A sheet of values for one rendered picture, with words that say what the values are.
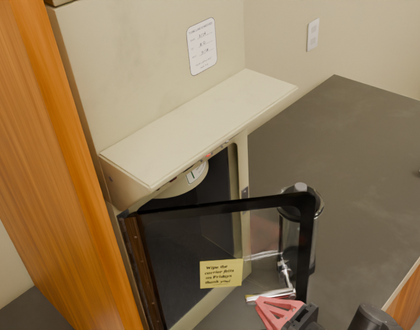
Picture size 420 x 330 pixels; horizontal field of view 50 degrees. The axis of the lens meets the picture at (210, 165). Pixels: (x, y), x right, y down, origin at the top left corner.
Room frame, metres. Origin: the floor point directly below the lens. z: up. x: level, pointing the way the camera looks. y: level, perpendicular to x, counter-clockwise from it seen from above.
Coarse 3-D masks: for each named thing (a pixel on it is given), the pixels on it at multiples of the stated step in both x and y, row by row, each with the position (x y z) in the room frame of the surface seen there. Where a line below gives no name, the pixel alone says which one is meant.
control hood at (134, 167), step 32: (224, 96) 0.63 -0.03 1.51; (256, 96) 0.62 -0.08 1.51; (288, 96) 0.62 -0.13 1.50; (160, 128) 0.55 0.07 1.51; (192, 128) 0.54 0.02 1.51; (224, 128) 0.54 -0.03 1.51; (128, 160) 0.48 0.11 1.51; (160, 160) 0.48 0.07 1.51; (192, 160) 0.47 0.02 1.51; (128, 192) 0.46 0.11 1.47
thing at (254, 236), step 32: (160, 224) 0.50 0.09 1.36; (192, 224) 0.50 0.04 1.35; (224, 224) 0.51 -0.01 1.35; (256, 224) 0.51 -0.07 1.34; (288, 224) 0.51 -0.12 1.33; (160, 256) 0.50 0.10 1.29; (192, 256) 0.50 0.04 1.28; (224, 256) 0.51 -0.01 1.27; (256, 256) 0.51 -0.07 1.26; (288, 256) 0.51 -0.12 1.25; (160, 288) 0.50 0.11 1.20; (192, 288) 0.50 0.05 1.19; (224, 288) 0.51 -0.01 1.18; (256, 288) 0.51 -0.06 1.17; (192, 320) 0.50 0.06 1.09; (224, 320) 0.51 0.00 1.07; (256, 320) 0.51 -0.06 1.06
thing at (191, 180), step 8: (200, 168) 0.67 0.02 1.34; (184, 176) 0.64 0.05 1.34; (192, 176) 0.64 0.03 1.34; (200, 176) 0.66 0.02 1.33; (176, 184) 0.63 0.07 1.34; (184, 184) 0.63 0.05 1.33; (192, 184) 0.64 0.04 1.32; (160, 192) 0.62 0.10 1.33; (168, 192) 0.62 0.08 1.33; (176, 192) 0.62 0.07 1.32; (184, 192) 0.62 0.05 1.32
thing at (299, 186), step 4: (296, 184) 0.74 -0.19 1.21; (300, 184) 0.73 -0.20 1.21; (304, 184) 0.73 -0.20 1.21; (288, 188) 0.76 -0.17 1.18; (292, 188) 0.76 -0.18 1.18; (296, 188) 0.72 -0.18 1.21; (300, 188) 0.72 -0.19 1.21; (304, 188) 0.72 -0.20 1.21; (308, 188) 0.75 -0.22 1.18; (284, 192) 0.75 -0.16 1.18; (288, 192) 0.74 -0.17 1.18; (312, 192) 0.74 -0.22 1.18; (316, 196) 0.72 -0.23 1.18; (320, 200) 0.72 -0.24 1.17; (316, 208) 0.70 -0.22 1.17
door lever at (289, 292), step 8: (280, 272) 0.51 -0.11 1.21; (288, 272) 0.51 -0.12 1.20; (288, 280) 0.49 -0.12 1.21; (288, 288) 0.47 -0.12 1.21; (248, 296) 0.47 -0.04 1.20; (256, 296) 0.46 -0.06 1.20; (264, 296) 0.46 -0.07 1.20; (272, 296) 0.46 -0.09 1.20; (280, 296) 0.46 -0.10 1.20; (288, 296) 0.46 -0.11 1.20; (248, 304) 0.46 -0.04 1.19
